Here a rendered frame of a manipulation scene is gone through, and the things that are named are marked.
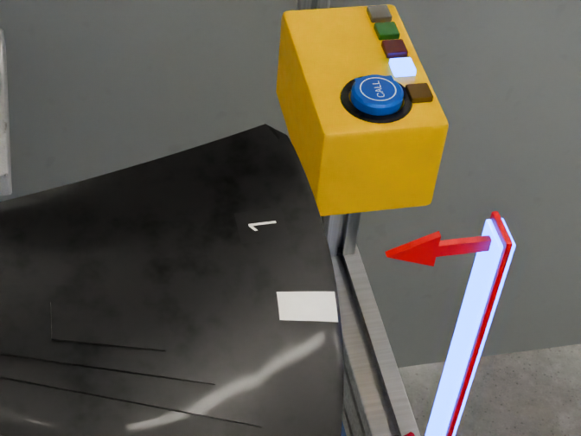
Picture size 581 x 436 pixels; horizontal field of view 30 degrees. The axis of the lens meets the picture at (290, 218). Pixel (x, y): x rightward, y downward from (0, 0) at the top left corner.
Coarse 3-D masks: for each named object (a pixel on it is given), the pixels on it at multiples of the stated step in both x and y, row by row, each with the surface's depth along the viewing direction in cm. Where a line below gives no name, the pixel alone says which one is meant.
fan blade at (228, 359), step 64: (256, 128) 62; (64, 192) 58; (128, 192) 59; (192, 192) 59; (256, 192) 60; (0, 256) 55; (64, 256) 55; (128, 256) 56; (192, 256) 57; (256, 256) 58; (320, 256) 58; (0, 320) 52; (64, 320) 53; (128, 320) 54; (192, 320) 55; (256, 320) 56; (0, 384) 50; (64, 384) 51; (128, 384) 52; (192, 384) 53; (256, 384) 54; (320, 384) 55
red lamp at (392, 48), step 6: (384, 42) 88; (390, 42) 88; (396, 42) 88; (402, 42) 88; (384, 48) 87; (390, 48) 87; (396, 48) 87; (402, 48) 87; (390, 54) 87; (396, 54) 87; (402, 54) 87
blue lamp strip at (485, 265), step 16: (496, 240) 58; (480, 256) 60; (496, 256) 58; (480, 272) 60; (480, 288) 61; (464, 304) 63; (480, 304) 61; (464, 320) 64; (480, 320) 62; (464, 336) 64; (464, 352) 64; (448, 368) 67; (464, 368) 65; (448, 384) 68; (448, 400) 68; (432, 416) 72; (448, 416) 69; (432, 432) 72
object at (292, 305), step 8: (280, 296) 57; (288, 296) 57; (296, 296) 57; (304, 296) 57; (312, 296) 57; (320, 296) 57; (328, 296) 57; (280, 304) 57; (288, 304) 57; (296, 304) 57; (304, 304) 57; (312, 304) 57; (320, 304) 57; (328, 304) 57; (280, 312) 56; (288, 312) 56; (296, 312) 57; (304, 312) 57; (312, 312) 57; (320, 312) 57; (328, 312) 57; (336, 312) 57; (304, 320) 56; (312, 320) 57; (320, 320) 57; (328, 320) 57; (336, 320) 57
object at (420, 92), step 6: (408, 84) 84; (414, 84) 84; (420, 84) 84; (426, 84) 84; (408, 90) 84; (414, 90) 84; (420, 90) 84; (426, 90) 84; (408, 96) 84; (414, 96) 83; (420, 96) 83; (426, 96) 83; (432, 96) 83; (414, 102) 83; (420, 102) 83
